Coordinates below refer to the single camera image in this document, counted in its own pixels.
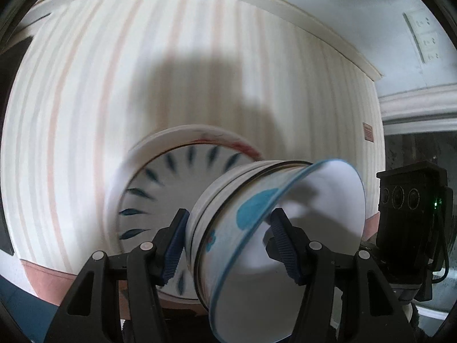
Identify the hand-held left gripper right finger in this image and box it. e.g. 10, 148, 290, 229
264, 207, 418, 343

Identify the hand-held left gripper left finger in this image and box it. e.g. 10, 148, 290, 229
43, 208, 191, 343

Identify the white bowl with blue rim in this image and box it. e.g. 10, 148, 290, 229
185, 158, 366, 343

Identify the white plate with blue leaves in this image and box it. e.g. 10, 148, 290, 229
116, 143, 259, 299

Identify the white plate with pink flowers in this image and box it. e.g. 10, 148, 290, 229
105, 124, 265, 306

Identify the striped table mat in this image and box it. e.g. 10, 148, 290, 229
0, 0, 386, 315

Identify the blue cabinet front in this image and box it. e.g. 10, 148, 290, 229
0, 275, 67, 343

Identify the black glass stove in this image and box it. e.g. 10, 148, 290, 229
0, 12, 52, 256

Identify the white window frame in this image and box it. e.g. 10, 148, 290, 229
378, 84, 457, 131

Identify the white wall socket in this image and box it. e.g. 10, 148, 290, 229
403, 8, 440, 64

